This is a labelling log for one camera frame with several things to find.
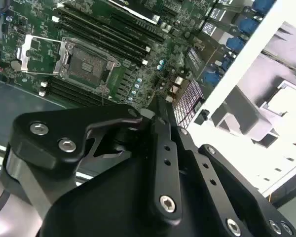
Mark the metal socket cover frame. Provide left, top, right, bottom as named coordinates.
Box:
left=16, top=34, right=71, bottom=76

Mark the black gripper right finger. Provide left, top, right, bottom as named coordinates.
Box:
left=166, top=98, right=296, bottom=237

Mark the thin wire locking lever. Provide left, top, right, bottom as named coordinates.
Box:
left=100, top=83, right=109, bottom=107

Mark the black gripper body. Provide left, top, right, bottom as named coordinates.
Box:
left=40, top=122, right=229, bottom=237

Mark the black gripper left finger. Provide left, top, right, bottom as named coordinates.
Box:
left=1, top=97, right=185, bottom=222

